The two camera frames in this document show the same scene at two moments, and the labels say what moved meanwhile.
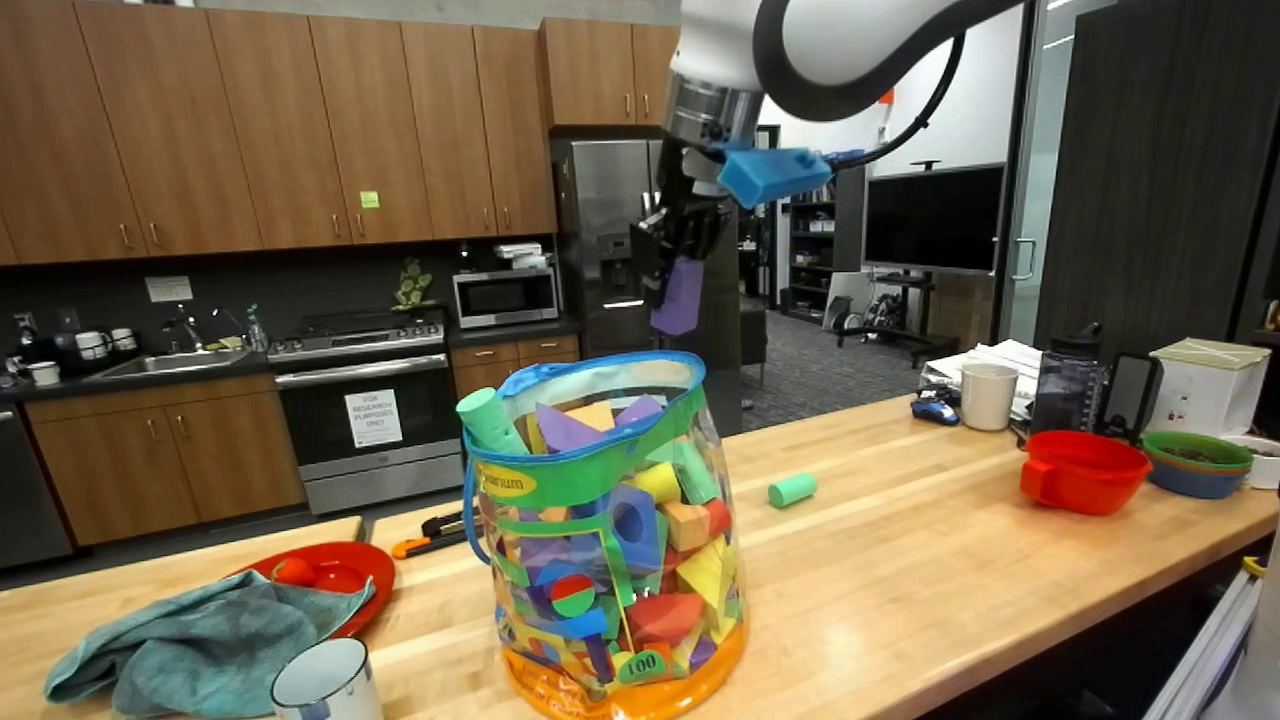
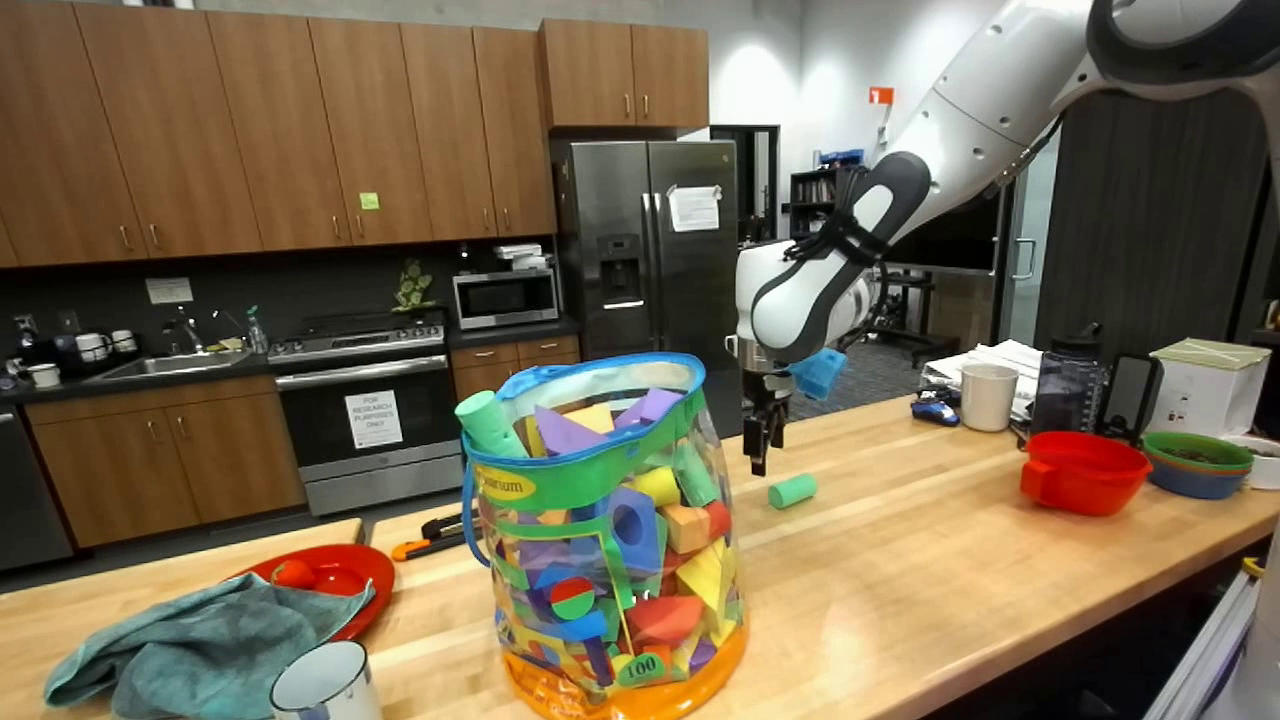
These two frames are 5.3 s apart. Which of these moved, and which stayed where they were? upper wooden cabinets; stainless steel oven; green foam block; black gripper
Moved: black gripper
Stayed: green foam block; stainless steel oven; upper wooden cabinets
